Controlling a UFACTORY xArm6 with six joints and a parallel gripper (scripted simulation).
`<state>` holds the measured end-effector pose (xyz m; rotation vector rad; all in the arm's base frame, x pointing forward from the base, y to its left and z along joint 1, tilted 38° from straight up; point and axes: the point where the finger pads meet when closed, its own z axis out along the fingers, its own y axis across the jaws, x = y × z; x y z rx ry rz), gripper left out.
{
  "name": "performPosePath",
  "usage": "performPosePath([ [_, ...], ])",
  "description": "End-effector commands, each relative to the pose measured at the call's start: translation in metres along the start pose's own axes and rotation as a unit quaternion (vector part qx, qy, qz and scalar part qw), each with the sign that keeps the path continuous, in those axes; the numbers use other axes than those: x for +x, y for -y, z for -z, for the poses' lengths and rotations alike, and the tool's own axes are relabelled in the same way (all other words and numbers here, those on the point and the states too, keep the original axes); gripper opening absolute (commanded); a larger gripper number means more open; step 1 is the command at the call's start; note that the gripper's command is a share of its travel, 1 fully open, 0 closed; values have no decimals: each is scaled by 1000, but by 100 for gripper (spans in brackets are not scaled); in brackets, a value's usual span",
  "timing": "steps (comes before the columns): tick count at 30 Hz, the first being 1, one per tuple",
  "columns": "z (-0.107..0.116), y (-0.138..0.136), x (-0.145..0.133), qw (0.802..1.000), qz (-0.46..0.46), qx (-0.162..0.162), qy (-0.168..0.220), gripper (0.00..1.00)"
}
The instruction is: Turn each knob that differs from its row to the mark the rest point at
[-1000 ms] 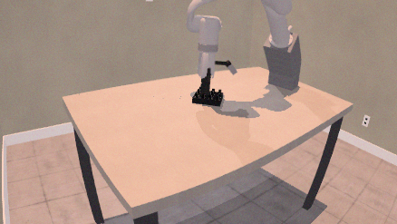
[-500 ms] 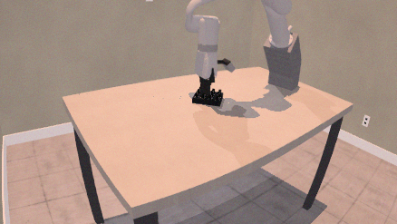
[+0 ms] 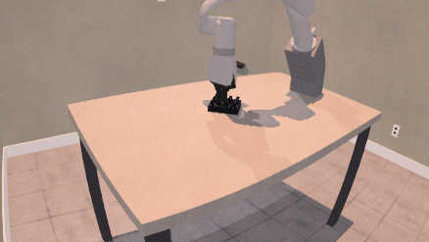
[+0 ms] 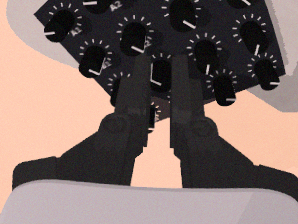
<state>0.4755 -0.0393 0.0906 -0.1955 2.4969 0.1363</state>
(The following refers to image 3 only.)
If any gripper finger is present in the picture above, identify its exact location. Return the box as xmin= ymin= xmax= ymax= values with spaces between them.
xmin=210 ymin=81 xmax=222 ymax=102
xmin=220 ymin=74 xmax=236 ymax=103

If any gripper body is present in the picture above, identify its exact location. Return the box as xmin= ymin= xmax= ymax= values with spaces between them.
xmin=208 ymin=54 xmax=237 ymax=86

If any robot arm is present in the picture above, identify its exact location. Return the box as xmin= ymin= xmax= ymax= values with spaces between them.
xmin=199 ymin=0 xmax=316 ymax=75

